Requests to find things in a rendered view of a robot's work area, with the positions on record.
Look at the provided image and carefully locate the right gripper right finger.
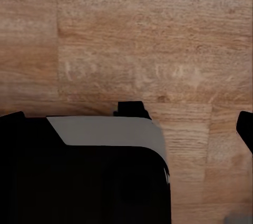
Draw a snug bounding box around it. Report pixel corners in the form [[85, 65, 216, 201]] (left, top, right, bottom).
[[236, 111, 253, 153]]

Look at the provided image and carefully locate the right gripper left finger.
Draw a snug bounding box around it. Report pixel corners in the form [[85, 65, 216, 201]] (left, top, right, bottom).
[[0, 111, 27, 174]]

